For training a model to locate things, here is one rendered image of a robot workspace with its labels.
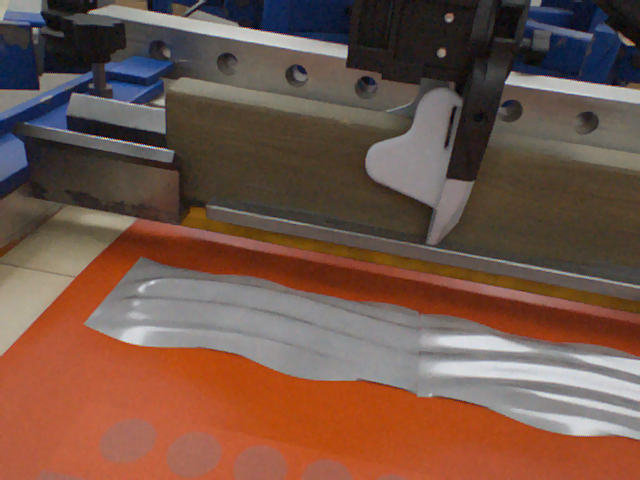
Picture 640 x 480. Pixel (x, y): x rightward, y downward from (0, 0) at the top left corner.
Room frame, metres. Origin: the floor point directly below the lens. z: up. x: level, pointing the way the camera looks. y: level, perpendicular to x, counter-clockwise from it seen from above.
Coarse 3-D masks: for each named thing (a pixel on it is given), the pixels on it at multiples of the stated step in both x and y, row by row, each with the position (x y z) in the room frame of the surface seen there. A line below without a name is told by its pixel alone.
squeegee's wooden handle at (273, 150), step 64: (192, 128) 0.32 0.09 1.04; (256, 128) 0.32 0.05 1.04; (320, 128) 0.31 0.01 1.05; (384, 128) 0.31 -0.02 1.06; (448, 128) 0.32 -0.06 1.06; (192, 192) 0.32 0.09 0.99; (256, 192) 0.32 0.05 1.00; (320, 192) 0.31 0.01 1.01; (384, 192) 0.31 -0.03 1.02; (512, 192) 0.30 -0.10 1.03; (576, 192) 0.30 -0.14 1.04; (576, 256) 0.30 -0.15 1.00
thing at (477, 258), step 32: (256, 224) 0.30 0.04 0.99; (288, 224) 0.30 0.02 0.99; (320, 224) 0.30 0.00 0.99; (352, 224) 0.31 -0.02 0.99; (416, 256) 0.29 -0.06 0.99; (448, 256) 0.29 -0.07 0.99; (480, 256) 0.29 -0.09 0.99; (512, 256) 0.30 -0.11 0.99; (576, 288) 0.29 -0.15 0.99; (608, 288) 0.28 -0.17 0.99
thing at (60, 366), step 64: (128, 256) 0.30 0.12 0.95; (192, 256) 0.31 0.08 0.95; (256, 256) 0.32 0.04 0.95; (320, 256) 0.33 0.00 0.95; (64, 320) 0.23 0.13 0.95; (0, 384) 0.18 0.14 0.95; (64, 384) 0.19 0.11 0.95; (128, 384) 0.19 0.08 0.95; (192, 384) 0.20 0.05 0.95; (256, 384) 0.20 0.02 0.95; (320, 384) 0.21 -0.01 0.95; (384, 384) 0.22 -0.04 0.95; (0, 448) 0.15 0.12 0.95; (320, 448) 0.17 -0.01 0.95; (384, 448) 0.18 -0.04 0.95
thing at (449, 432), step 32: (448, 288) 0.31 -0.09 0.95; (480, 288) 0.32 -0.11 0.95; (480, 320) 0.28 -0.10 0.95; (512, 320) 0.29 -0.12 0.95; (544, 320) 0.29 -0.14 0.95; (576, 320) 0.30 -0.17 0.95; (608, 320) 0.30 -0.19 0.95; (416, 416) 0.20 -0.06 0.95; (448, 416) 0.20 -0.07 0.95; (480, 416) 0.20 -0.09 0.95; (416, 448) 0.18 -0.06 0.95; (448, 448) 0.18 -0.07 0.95; (480, 448) 0.18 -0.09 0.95; (512, 448) 0.19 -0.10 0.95; (544, 448) 0.19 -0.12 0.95; (576, 448) 0.19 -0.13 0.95; (608, 448) 0.20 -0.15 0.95
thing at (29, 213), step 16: (160, 96) 0.51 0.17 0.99; (16, 192) 0.30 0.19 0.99; (0, 208) 0.28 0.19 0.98; (16, 208) 0.30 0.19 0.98; (32, 208) 0.31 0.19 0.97; (48, 208) 0.33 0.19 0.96; (0, 224) 0.28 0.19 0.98; (16, 224) 0.29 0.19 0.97; (32, 224) 0.31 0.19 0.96; (0, 240) 0.28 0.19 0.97; (16, 240) 0.29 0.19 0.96; (0, 256) 0.28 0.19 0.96
